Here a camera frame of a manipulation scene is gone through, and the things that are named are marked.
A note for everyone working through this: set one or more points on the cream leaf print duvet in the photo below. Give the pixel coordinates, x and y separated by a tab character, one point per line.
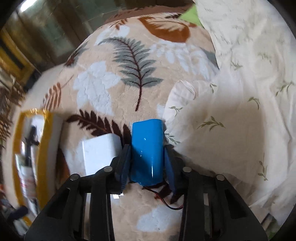
241	123

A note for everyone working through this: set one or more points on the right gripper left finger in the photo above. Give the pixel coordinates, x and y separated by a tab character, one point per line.
63	216

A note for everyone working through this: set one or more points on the green white print pillow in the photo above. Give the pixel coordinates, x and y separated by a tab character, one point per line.
191	16

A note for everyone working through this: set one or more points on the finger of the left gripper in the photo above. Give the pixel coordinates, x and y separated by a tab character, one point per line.
18	213

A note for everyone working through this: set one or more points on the wooden glass wardrobe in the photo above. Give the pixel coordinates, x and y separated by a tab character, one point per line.
38	35

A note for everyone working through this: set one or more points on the blue battery pack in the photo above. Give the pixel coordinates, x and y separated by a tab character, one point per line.
153	164

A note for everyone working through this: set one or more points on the white foam box yellow tape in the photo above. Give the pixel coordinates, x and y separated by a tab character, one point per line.
49	126

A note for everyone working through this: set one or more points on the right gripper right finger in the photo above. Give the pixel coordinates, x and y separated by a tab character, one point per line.
212	208

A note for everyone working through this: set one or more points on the leaf pattern fleece blanket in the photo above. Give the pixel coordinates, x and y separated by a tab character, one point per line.
121	74

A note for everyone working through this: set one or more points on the white USB charger block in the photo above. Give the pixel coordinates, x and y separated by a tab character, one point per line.
99	152

